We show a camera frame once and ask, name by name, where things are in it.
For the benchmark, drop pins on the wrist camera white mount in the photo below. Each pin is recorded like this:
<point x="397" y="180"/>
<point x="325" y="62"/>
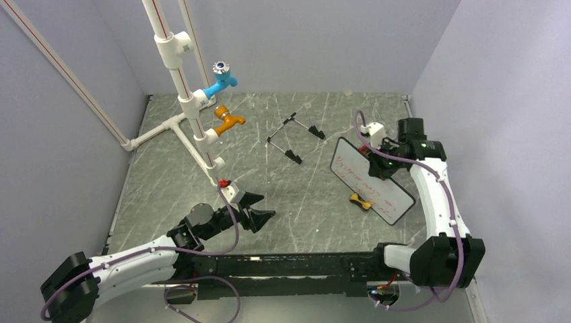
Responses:
<point x="376" y="133"/>
<point x="230" y="190"/>

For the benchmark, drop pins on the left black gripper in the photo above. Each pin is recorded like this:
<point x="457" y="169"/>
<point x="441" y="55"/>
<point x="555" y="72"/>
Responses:
<point x="258" y="217"/>

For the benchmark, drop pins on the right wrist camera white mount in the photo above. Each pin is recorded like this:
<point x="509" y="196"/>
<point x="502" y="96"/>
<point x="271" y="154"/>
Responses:
<point x="376" y="133"/>

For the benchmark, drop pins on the blue faucet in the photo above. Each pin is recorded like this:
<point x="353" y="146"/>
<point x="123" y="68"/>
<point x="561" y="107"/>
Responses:
<point x="224" y="78"/>

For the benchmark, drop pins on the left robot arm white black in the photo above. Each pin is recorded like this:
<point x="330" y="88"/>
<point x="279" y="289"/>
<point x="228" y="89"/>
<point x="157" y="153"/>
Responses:
<point x="80" y="284"/>

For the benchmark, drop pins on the orange faucet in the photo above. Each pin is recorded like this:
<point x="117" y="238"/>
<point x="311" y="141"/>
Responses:
<point x="229" y="120"/>

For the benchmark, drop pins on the yellow black eraser cloth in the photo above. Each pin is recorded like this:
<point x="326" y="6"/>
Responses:
<point x="356" y="199"/>

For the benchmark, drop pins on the aluminium extrusion frame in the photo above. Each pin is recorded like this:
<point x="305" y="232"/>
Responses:
<point x="407" y="297"/>

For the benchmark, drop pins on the white PVC pipe frame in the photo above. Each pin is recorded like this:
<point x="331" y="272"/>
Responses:
<point x="187" y="125"/>

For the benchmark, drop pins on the small black-framed whiteboard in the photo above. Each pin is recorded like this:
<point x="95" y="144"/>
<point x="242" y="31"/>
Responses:
<point x="388" y="199"/>

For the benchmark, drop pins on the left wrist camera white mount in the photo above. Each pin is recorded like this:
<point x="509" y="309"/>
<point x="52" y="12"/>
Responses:
<point x="230" y="190"/>

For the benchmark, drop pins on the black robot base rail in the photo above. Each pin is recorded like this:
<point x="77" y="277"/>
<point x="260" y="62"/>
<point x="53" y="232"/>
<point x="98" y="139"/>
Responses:
<point x="352" y="274"/>

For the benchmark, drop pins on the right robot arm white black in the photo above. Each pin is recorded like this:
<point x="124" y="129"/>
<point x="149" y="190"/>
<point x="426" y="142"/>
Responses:
<point x="450" y="255"/>

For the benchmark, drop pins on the black wire whiteboard stand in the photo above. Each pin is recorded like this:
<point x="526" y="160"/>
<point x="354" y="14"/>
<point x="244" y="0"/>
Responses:
<point x="293" y="132"/>

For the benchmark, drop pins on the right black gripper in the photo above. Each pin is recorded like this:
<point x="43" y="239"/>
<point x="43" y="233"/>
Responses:
<point x="375" y="169"/>

